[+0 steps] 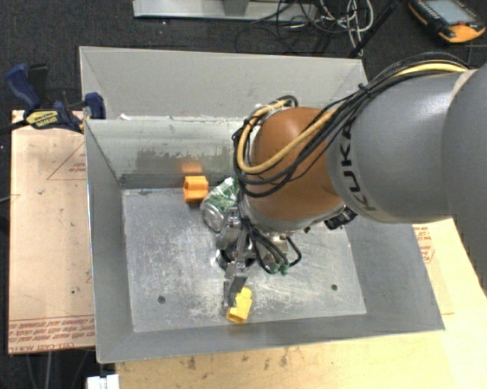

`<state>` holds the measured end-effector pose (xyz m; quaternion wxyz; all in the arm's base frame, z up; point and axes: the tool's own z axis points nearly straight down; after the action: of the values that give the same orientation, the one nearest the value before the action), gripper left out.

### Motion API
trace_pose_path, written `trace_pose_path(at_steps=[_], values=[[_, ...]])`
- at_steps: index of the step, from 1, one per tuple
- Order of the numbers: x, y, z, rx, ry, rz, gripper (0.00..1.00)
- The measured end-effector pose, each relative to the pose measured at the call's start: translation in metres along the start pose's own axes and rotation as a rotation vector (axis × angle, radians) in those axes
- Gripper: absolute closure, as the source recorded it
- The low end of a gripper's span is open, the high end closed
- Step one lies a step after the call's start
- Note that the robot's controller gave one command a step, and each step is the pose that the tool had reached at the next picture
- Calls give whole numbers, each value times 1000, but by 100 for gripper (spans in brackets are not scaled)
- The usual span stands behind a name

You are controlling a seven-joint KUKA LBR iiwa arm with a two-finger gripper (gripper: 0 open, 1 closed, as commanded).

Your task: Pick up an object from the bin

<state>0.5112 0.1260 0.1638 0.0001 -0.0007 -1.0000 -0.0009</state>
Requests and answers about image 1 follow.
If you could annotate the yellow plastic block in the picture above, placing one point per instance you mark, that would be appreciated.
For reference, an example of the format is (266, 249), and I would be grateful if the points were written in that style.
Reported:
(241, 307)

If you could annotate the grey metal bin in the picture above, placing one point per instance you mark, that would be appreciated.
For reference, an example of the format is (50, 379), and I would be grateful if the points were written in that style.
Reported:
(174, 257)

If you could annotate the black cylinder on white bracket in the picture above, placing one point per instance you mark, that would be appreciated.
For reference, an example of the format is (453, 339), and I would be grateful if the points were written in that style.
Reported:
(341, 218)

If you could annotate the orange plastic block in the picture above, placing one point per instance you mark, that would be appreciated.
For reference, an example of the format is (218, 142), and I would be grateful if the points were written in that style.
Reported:
(195, 190)

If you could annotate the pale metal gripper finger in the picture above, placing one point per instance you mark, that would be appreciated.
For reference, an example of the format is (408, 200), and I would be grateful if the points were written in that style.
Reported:
(240, 278)
(228, 292)

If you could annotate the brown cardboard board, red print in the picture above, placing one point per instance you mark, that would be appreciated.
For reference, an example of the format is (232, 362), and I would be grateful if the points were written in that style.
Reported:
(48, 233)

